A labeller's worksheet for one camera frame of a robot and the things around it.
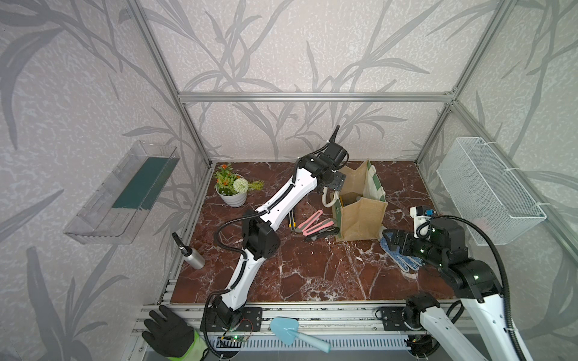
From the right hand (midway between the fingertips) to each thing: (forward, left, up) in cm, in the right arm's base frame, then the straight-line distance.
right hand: (392, 231), depth 71 cm
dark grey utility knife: (+10, +20, -20) cm, 30 cm away
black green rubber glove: (-26, +69, -19) cm, 76 cm away
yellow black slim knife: (+15, +34, -20) cm, 42 cm away
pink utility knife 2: (+13, +22, -21) cm, 33 cm away
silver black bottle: (-3, +68, -10) cm, 69 cm away
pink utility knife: (+15, +27, -20) cm, 37 cm away
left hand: (+23, +17, -1) cm, 29 cm away
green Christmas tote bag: (+11, +8, -2) cm, 14 cm away
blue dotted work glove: (-3, -11, -21) cm, 24 cm away
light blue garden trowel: (-24, +34, -21) cm, 46 cm away
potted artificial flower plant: (+23, +58, -6) cm, 63 cm away
